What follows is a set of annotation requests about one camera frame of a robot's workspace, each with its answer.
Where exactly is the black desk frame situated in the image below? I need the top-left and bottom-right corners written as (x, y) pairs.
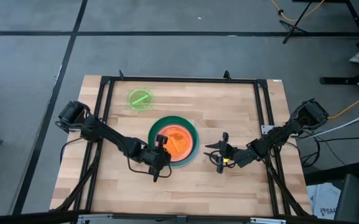
top-left (292, 0), bottom-right (359, 37)

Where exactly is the silver mounting plate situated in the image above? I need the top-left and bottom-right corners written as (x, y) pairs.
top-left (261, 124), bottom-right (276, 135)

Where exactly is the yellow cable with black connector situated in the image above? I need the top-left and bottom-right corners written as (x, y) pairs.
top-left (269, 0), bottom-right (326, 22)

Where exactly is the yellow cable with yellow plug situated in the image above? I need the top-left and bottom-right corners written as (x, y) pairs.
top-left (327, 88), bottom-right (359, 121)

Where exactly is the silver metal bracket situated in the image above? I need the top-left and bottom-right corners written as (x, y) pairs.
top-left (78, 213), bottom-right (113, 224)
top-left (249, 217), bottom-right (287, 224)

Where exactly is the black computer case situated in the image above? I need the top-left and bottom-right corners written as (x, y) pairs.
top-left (333, 173), bottom-right (359, 224)

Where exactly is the black tripod stand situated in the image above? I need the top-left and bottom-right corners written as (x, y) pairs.
top-left (278, 0), bottom-right (313, 45)

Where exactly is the white cable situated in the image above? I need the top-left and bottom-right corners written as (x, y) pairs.
top-left (303, 106), bottom-right (359, 135)

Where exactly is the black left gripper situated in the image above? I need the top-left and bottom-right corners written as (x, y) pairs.
top-left (141, 134), bottom-right (172, 184)

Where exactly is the black cable bundle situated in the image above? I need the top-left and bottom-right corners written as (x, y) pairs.
top-left (291, 133), bottom-right (323, 170)

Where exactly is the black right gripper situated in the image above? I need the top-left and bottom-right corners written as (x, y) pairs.
top-left (203, 131), bottom-right (241, 174)

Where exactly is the black metal table frame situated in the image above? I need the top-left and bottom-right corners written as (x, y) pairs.
top-left (50, 70), bottom-right (312, 218)

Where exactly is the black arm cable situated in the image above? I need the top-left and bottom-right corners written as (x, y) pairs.
top-left (59, 136), bottom-right (88, 164)

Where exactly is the small green transparent plate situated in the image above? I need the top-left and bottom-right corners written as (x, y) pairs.
top-left (127, 88), bottom-right (154, 112)

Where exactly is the white printed box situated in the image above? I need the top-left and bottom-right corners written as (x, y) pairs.
top-left (306, 182), bottom-right (342, 220)

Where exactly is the black front crossbar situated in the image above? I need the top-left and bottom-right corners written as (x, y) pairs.
top-left (0, 210), bottom-right (359, 224)

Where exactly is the large dark green plate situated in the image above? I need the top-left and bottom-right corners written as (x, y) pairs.
top-left (147, 115), bottom-right (200, 168)

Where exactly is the cream plastic plate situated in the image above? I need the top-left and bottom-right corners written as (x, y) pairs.
top-left (157, 124), bottom-right (195, 164)

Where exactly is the black chair base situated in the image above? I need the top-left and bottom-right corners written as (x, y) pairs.
top-left (319, 67), bottom-right (359, 85)

